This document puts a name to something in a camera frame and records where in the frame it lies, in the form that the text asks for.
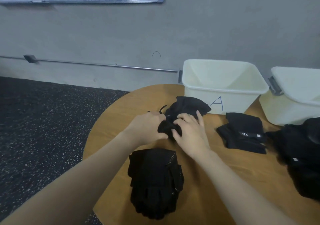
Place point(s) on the person's right hand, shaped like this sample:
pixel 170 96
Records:
pixel 192 137

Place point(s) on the person's left hand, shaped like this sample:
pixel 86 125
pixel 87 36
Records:
pixel 145 130

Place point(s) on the pile of black gloves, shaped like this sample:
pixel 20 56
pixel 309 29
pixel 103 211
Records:
pixel 192 105
pixel 147 210

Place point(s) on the white plastic bin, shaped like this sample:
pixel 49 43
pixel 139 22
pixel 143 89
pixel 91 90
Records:
pixel 200 90
pixel 290 105

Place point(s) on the stack of black gloves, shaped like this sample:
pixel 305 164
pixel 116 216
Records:
pixel 137 202

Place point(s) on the black fingerless glove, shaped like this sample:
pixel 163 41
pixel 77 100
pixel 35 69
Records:
pixel 300 180
pixel 305 185
pixel 312 175
pixel 315 182
pixel 310 192
pixel 307 171

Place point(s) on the person's left forearm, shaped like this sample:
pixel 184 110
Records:
pixel 65 187

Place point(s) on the person's right forearm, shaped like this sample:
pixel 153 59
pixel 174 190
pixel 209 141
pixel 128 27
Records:
pixel 240 192

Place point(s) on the grey wall pipe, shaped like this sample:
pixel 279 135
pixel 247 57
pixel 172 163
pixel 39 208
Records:
pixel 100 64

